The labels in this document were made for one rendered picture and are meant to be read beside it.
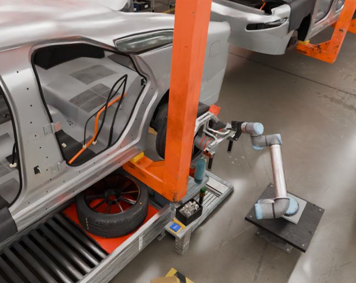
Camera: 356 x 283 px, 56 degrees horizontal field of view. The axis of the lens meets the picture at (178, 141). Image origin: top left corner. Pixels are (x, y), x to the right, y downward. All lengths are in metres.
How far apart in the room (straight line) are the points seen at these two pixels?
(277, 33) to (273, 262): 3.29
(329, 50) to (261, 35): 1.45
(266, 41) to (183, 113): 3.19
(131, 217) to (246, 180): 1.70
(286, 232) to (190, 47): 1.98
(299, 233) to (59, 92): 2.68
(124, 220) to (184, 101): 1.18
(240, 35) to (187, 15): 3.31
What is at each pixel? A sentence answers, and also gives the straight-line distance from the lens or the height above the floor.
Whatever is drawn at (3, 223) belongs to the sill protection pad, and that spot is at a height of 0.92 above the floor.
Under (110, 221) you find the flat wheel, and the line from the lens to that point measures 2.94.
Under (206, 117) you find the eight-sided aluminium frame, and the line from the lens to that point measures 3.05.
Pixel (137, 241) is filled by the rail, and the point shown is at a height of 0.33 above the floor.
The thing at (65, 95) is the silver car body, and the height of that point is 1.01.
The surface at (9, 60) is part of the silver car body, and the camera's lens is 2.19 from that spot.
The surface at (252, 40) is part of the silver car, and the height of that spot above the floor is 0.96.
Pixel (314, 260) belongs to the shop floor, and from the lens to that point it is 3.68.
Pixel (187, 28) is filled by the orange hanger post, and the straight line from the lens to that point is 2.16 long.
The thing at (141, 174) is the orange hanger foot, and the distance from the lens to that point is 3.15.
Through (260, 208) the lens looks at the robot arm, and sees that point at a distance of 2.63.
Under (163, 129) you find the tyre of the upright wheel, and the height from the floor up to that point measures 1.01.
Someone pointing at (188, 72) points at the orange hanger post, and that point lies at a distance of 2.24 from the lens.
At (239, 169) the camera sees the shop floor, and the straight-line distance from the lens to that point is 4.28.
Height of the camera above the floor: 2.80
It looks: 38 degrees down
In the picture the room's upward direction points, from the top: 6 degrees clockwise
